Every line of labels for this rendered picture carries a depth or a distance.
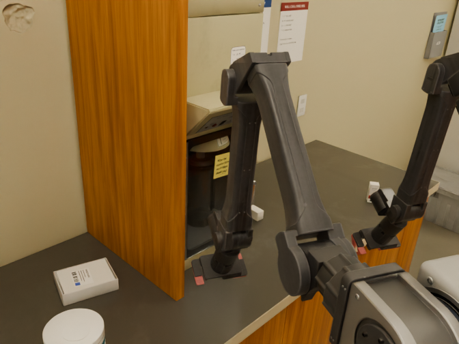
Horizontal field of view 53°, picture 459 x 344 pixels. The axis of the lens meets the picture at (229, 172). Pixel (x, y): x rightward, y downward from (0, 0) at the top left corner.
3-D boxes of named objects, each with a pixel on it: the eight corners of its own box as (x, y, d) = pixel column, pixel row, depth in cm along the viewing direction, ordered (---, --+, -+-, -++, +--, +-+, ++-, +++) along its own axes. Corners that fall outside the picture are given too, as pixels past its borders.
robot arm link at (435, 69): (444, 67, 100) (481, 65, 104) (426, 59, 105) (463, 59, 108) (395, 226, 121) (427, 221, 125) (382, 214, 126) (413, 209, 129)
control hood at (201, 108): (177, 134, 124) (177, 99, 119) (256, 112, 145) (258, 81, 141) (207, 147, 117) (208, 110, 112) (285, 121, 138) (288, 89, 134)
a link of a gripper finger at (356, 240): (341, 244, 143) (354, 230, 136) (360, 241, 146) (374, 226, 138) (350, 264, 140) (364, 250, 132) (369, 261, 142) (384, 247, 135)
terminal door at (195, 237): (179, 261, 142) (181, 141, 125) (246, 226, 162) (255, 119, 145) (182, 262, 141) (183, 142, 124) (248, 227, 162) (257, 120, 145)
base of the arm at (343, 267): (334, 353, 60) (349, 280, 55) (304, 311, 67) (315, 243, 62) (388, 338, 63) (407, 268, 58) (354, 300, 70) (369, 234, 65)
